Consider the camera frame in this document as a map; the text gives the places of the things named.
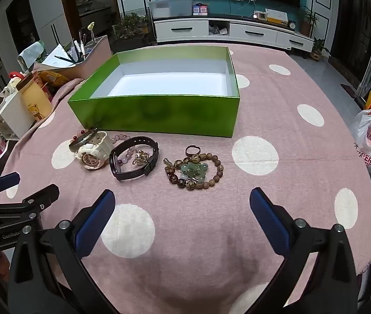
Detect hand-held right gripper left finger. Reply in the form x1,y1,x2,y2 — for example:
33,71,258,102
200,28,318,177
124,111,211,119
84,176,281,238
8,189,117,314

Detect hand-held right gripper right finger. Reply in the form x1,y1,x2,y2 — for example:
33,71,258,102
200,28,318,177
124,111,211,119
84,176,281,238
250,187,358,314

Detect white wrist watch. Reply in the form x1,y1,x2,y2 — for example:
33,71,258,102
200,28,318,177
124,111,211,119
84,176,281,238
77,131,114,171

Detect pink bead bracelet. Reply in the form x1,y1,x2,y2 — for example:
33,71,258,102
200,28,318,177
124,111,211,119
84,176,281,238
112,133,140,168

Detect wooden bead bracelet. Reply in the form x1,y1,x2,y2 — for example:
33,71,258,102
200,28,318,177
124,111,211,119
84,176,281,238
164,153,225,190

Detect black wrist band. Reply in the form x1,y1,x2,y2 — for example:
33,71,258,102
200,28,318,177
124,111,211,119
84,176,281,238
109,136,159,181

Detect gold charm chain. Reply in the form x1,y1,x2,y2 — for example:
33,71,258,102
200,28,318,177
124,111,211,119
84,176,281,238
132,150,151,166

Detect green jade pendant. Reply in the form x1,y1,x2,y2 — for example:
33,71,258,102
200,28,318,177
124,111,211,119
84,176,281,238
179,162,209,184

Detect green cardboard box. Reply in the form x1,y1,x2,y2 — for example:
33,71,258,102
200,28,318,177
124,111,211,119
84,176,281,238
68,46,241,138

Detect white plastic container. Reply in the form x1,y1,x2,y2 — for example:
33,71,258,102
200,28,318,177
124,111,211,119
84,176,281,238
0,90,37,141

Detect yellow bear print container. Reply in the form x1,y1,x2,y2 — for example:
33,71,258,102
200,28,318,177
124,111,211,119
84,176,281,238
17,72,53,123

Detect pink polka dot tablecloth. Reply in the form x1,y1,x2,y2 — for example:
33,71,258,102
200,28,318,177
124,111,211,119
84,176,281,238
0,44,371,314

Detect orange snack packet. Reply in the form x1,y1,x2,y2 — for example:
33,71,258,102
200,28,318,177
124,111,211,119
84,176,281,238
38,70,70,87

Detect green white rolled cloth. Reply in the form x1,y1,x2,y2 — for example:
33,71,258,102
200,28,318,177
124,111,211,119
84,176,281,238
17,41,45,69

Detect white plastic bag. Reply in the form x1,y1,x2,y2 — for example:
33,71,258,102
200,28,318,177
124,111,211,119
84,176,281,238
351,108,371,171

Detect pink storage box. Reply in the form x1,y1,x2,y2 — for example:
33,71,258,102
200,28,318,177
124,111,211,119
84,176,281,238
35,34,113,79

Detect small potted plant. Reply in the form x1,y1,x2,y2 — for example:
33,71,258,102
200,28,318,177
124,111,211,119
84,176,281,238
310,37,330,62

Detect white television cabinet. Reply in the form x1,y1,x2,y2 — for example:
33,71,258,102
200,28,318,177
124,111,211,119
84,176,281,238
153,15,314,52

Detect potted plants on rack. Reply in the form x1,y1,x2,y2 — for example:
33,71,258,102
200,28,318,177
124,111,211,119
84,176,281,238
113,13,155,44

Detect tall potted plant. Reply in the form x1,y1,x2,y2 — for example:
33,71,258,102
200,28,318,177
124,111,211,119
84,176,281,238
298,5,320,36

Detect yellow desk calendar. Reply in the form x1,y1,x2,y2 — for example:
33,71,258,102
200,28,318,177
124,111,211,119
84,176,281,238
264,8,289,23

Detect clear plastic storage bin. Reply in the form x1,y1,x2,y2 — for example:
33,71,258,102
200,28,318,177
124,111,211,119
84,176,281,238
149,0,194,18

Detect small coloured card stand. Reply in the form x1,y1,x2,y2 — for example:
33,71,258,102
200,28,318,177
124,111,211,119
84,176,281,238
192,3,209,17

